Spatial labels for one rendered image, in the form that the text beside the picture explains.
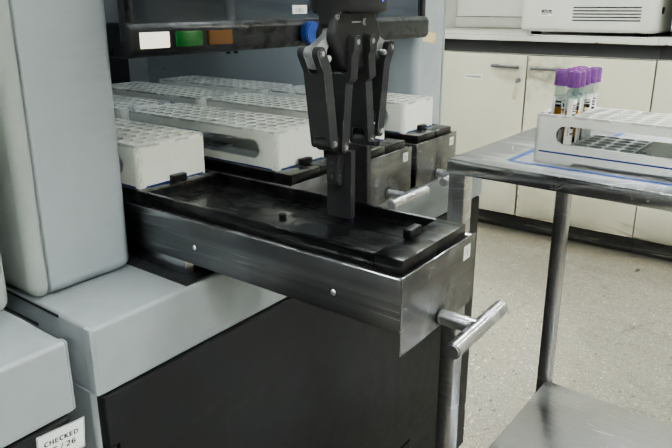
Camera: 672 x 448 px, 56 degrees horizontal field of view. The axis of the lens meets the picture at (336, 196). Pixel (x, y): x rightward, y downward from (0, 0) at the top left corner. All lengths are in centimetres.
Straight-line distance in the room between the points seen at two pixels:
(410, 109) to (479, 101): 201
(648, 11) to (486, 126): 81
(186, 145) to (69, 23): 20
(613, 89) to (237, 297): 231
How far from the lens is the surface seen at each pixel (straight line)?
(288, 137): 80
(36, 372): 61
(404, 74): 117
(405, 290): 52
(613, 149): 86
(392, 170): 95
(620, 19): 284
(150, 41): 69
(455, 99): 310
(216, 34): 74
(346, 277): 54
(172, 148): 76
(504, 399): 186
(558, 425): 130
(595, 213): 296
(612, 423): 134
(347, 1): 59
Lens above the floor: 101
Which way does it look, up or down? 16 degrees down
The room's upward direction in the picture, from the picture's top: straight up
